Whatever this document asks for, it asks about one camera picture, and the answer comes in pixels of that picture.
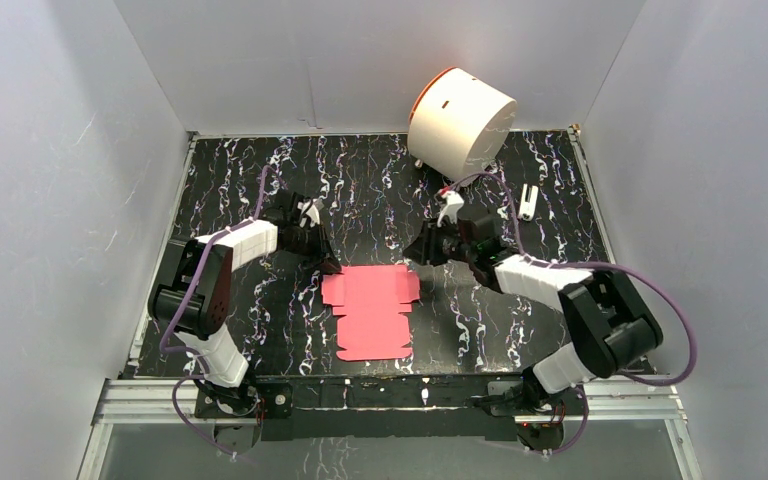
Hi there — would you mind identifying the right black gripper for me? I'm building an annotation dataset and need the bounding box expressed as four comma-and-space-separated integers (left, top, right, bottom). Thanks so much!
401, 216, 475, 268

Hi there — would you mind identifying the pink paper box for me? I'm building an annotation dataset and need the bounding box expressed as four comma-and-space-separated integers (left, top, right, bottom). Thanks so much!
322, 264, 420, 362

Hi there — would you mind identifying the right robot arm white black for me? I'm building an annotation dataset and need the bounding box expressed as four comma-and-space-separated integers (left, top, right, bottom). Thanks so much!
403, 217, 663, 414

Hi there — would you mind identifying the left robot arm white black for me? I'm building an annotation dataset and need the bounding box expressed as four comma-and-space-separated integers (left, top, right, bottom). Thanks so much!
147, 189, 341, 416

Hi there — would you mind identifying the small white plastic clip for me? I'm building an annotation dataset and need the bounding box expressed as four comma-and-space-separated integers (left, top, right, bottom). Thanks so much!
517, 184, 539, 222

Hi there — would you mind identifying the white cylindrical container orange rim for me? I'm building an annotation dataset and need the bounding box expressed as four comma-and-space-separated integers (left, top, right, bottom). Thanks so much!
407, 68, 518, 180

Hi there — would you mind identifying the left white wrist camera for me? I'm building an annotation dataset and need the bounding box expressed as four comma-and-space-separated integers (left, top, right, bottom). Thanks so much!
298, 198, 323, 228

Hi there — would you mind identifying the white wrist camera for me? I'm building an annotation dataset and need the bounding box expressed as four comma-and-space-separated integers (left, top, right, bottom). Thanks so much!
436, 187, 464, 228
298, 198, 323, 228

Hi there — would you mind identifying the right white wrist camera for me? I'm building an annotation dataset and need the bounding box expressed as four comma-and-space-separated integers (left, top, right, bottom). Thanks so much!
436, 187, 464, 228

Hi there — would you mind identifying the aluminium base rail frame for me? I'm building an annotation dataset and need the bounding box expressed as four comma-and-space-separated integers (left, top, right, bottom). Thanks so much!
79, 374, 702, 479

